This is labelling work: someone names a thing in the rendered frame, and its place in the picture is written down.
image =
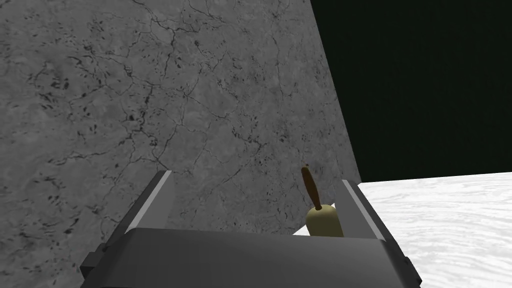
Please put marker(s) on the yellow pear with brown stem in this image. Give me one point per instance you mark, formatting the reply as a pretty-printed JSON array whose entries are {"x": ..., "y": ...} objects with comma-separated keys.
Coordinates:
[{"x": 322, "y": 222}]

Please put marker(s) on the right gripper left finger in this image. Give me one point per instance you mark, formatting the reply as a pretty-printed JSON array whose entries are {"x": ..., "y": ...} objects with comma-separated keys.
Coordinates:
[{"x": 144, "y": 208}]

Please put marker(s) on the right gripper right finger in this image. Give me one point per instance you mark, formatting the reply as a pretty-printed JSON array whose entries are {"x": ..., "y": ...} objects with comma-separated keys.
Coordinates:
[{"x": 362, "y": 214}]

